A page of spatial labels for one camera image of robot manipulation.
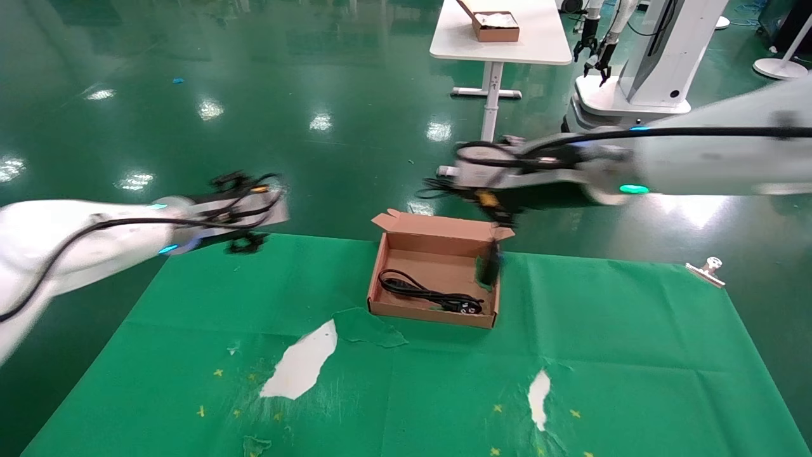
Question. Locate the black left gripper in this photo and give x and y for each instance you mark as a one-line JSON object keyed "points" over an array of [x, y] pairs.
{"points": [[247, 243]]}

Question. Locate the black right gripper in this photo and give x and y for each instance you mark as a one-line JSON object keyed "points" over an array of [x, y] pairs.
{"points": [[552, 198]]}

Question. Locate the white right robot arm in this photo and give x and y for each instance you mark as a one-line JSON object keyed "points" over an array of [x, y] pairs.
{"points": [[710, 162]]}

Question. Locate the open brown cardboard box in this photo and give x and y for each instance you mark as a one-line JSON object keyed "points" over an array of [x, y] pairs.
{"points": [[419, 260]]}

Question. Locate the small brown box with papers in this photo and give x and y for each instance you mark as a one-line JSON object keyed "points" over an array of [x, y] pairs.
{"points": [[496, 28]]}

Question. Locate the torn green table cloth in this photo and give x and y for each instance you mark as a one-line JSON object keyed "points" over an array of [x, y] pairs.
{"points": [[444, 381]]}

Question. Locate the white background table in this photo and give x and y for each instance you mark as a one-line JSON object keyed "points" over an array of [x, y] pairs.
{"points": [[539, 41]]}

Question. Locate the white background wheeled robot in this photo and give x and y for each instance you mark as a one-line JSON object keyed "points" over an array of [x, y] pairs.
{"points": [[653, 70]]}

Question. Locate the metal cloth clip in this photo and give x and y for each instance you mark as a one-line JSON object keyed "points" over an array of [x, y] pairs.
{"points": [[709, 270]]}

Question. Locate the white floor stand base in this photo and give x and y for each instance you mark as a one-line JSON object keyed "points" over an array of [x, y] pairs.
{"points": [[781, 66]]}

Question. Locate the dark background cabinet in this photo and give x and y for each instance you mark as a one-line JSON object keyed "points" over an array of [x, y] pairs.
{"points": [[793, 22]]}

